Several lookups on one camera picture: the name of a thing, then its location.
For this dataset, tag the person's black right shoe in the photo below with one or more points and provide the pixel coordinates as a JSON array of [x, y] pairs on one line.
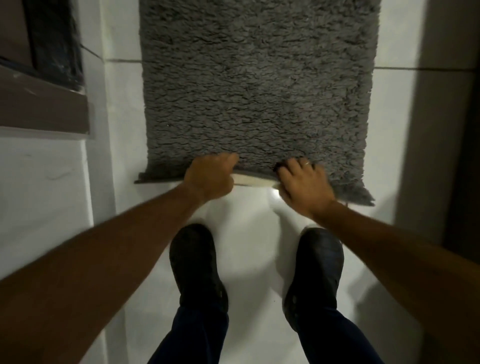
[[315, 275]]

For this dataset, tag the dark door edge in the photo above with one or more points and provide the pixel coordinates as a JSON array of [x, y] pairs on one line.
[[463, 168]]

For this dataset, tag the person's dark blue trouser leg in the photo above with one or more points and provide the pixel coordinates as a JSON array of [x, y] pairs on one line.
[[195, 335], [333, 341]]

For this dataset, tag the person's left hand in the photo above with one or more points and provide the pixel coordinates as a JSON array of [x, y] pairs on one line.
[[208, 179]]

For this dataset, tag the person's right forearm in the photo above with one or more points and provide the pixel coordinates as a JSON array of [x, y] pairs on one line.
[[405, 262]]

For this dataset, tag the person's left forearm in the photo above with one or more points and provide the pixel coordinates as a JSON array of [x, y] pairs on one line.
[[86, 270]]

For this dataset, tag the person's right fingers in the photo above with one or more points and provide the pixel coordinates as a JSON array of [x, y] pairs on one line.
[[294, 168]]

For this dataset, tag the brown wooden door frame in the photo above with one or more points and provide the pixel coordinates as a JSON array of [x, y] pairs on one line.
[[41, 101]]

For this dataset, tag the person's left thumb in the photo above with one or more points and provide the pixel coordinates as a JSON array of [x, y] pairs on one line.
[[226, 161]]

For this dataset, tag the person's black shoe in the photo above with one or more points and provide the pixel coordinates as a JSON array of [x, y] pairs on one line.
[[315, 275], [197, 268]]

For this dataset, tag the person's dark blue left trouser leg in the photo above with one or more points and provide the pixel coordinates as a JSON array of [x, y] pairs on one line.
[[195, 335]]

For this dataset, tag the person's right hand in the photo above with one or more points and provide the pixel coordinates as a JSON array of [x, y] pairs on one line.
[[305, 189]]

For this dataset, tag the person's dark blue right trouser leg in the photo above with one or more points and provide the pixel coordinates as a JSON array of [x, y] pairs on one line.
[[333, 341]]

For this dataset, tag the grey shaggy floor mat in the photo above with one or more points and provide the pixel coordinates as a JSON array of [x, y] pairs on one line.
[[258, 90]]

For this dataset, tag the person's black left shoe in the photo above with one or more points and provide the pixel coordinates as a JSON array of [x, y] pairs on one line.
[[197, 268]]

